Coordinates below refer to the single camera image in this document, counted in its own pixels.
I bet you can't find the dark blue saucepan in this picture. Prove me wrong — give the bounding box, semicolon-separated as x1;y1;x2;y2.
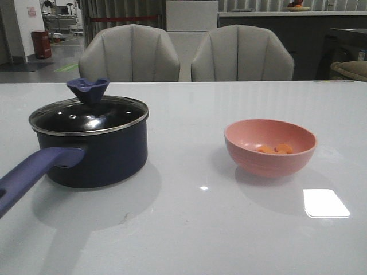
1;118;147;214

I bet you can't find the dark kitchen counter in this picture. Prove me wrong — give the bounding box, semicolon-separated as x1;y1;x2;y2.
218;11;366;80

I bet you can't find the red trash bin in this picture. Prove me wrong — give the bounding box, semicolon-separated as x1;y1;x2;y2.
31;30;52;59

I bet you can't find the beige cushion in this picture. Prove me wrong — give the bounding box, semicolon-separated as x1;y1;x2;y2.
330;61;367;82

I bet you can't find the glass lid with blue knob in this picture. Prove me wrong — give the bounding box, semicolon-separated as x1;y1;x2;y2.
29;78;149;137

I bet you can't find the pink bowl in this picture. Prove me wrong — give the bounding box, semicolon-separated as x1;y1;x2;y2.
224;119;317;178

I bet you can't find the left grey upholstered chair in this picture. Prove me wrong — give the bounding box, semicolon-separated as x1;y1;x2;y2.
78;24;180;83

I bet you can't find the fruit plate on counter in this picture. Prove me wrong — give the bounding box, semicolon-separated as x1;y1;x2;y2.
286;0;310;12

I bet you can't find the grey upholstered chair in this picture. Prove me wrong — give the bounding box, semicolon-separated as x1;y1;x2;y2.
190;25;295;82
78;24;180;83

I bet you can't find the white refrigerator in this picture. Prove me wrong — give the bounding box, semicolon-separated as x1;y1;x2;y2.
166;1;218;82

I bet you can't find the right grey upholstered chair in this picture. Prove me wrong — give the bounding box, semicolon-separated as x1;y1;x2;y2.
190;25;295;82

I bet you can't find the red barrier belt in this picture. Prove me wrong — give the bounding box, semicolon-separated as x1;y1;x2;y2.
88;14;161;22

